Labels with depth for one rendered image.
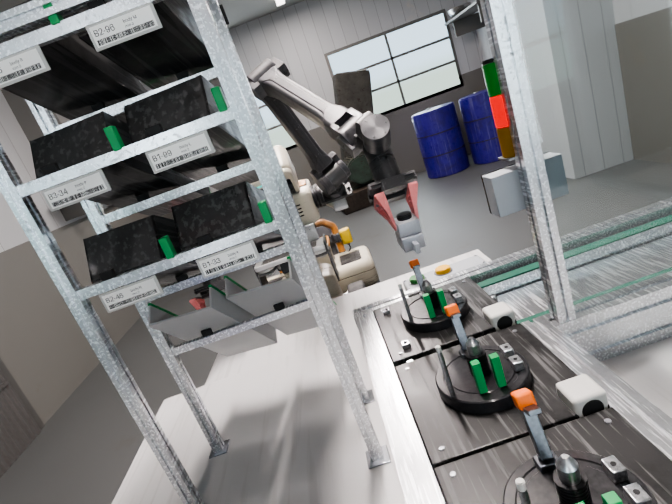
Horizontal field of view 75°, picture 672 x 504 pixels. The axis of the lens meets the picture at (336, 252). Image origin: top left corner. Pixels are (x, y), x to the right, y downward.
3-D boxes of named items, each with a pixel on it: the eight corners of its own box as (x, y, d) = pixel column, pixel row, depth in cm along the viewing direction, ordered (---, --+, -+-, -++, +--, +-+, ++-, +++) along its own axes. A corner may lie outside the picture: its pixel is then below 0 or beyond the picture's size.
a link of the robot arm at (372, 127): (364, 118, 99) (337, 143, 98) (359, 85, 88) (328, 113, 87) (403, 149, 95) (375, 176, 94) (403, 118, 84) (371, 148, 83)
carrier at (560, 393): (397, 375, 80) (376, 317, 77) (522, 331, 80) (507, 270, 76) (436, 477, 57) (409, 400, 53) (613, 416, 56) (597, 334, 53)
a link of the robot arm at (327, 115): (278, 69, 122) (250, 94, 121) (269, 52, 117) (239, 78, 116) (383, 130, 98) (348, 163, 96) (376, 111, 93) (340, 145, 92)
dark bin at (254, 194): (253, 262, 96) (245, 229, 97) (309, 244, 93) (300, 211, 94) (180, 251, 68) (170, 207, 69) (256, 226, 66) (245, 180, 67)
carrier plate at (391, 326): (375, 317, 105) (372, 309, 104) (470, 283, 104) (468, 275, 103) (395, 371, 82) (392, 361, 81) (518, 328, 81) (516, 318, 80)
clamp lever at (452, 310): (459, 350, 73) (443, 306, 74) (470, 346, 73) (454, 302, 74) (464, 353, 69) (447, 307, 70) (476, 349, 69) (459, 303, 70)
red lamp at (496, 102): (490, 128, 73) (483, 99, 72) (519, 117, 73) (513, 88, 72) (504, 128, 68) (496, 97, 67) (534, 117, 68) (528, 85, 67)
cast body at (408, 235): (397, 243, 93) (389, 212, 91) (416, 236, 93) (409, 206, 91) (408, 257, 85) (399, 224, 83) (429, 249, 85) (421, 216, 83)
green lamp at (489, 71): (483, 98, 72) (476, 67, 70) (512, 87, 72) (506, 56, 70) (496, 96, 67) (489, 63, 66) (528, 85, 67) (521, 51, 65)
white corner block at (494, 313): (485, 325, 85) (480, 307, 84) (507, 317, 85) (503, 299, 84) (495, 336, 81) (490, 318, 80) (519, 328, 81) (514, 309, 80)
